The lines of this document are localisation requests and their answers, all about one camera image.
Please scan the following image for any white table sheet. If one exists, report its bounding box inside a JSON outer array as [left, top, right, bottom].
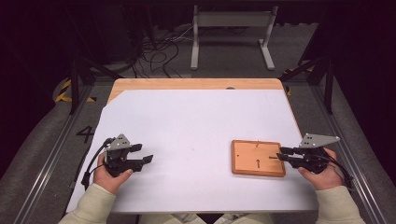
[[65, 89, 319, 216]]

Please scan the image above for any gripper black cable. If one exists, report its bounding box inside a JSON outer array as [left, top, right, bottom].
[[80, 137, 115, 191], [323, 149, 356, 191]]

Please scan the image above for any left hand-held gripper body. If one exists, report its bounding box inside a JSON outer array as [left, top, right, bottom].
[[104, 133, 145, 178]]

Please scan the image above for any orange wooden board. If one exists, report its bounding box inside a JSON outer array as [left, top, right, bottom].
[[231, 139, 287, 178]]

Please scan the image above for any person's left leg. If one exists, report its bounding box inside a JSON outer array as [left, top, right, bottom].
[[139, 213, 207, 224]]

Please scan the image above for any person's right hand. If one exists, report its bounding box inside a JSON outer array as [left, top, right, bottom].
[[297, 147, 344, 191]]

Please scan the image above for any yellow black hazard tape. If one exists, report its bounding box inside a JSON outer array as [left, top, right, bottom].
[[54, 78, 97, 104]]

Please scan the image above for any black metal stand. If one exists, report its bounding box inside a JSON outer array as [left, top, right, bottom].
[[279, 52, 336, 115], [65, 46, 123, 116]]

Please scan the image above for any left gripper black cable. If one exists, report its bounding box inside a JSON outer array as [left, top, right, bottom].
[[80, 137, 115, 191]]

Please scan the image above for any aluminium floor rail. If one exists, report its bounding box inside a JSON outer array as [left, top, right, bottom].
[[310, 84, 388, 224], [13, 84, 95, 224]]

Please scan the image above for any bundle of floor cables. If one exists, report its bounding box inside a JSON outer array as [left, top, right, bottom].
[[130, 26, 194, 78]]

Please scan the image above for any white metal stand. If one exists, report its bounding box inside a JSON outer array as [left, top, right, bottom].
[[190, 4, 279, 71]]

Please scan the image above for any person's right leg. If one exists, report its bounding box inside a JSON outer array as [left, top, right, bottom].
[[214, 213, 276, 224]]

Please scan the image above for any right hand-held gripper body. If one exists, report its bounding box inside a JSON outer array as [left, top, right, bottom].
[[293, 133, 341, 175]]

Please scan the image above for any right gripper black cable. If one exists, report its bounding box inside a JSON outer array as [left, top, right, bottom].
[[323, 149, 356, 191]]

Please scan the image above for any person's leg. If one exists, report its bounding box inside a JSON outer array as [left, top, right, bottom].
[[139, 213, 207, 224], [214, 213, 276, 224]]

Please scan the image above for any person's left hand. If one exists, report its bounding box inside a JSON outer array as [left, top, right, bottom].
[[92, 152, 134, 196]]

